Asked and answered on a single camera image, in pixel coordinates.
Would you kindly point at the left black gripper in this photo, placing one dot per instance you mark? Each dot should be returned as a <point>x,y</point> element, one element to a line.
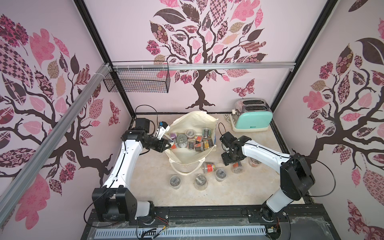
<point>160,148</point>

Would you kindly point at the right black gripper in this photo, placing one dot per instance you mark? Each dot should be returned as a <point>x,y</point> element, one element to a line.
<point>227,149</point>

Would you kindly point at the red label jar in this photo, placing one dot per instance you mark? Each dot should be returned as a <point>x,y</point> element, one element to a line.
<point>208,167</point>
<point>237,168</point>

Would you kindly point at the pink label seed jar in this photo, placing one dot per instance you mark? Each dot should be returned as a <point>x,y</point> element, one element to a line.
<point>254,163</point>

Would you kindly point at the clear seed jar dark lid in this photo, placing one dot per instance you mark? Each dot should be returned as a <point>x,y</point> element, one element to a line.
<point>220,175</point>

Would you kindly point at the cream canvas tote bag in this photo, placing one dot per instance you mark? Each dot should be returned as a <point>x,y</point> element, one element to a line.
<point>185,161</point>

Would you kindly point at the clear seed jar grey lid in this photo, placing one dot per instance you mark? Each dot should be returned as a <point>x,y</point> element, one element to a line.
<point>175,182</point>

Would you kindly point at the clear seed jar striped lid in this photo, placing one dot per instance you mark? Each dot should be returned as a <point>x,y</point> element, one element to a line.
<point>200,182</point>

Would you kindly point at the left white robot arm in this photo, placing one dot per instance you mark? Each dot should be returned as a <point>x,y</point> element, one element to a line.
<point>114,202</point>

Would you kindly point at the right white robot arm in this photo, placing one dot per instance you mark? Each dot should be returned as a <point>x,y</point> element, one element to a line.
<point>295,171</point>

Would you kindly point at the green label seed jar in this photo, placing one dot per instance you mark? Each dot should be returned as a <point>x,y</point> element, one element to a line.
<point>206,133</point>

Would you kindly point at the purple label small jar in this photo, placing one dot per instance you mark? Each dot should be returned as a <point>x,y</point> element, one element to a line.
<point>173,136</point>

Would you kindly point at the silver tin can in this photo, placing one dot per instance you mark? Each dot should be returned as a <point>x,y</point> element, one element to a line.
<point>182,141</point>

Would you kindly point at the mint green toaster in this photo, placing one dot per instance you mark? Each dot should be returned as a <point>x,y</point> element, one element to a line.
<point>251,115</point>

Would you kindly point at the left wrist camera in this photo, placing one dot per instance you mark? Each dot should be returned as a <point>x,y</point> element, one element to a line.
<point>162,129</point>

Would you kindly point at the black wire basket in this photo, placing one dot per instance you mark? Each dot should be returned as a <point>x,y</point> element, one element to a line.
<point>139,77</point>

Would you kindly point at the aluminium rail back wall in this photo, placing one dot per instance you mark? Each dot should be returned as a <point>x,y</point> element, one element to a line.
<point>220,66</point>

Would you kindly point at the aluminium rail wall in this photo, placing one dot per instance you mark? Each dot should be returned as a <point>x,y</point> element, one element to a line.
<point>23,180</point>
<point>220,66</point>

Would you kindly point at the white slotted cable duct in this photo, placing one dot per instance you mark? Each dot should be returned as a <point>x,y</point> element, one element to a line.
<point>179,233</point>

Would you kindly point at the black base frame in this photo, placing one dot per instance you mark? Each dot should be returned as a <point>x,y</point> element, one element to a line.
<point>294,222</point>

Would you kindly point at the aluminium rail left wall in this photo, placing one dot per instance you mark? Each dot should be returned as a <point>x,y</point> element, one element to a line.
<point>23,180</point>

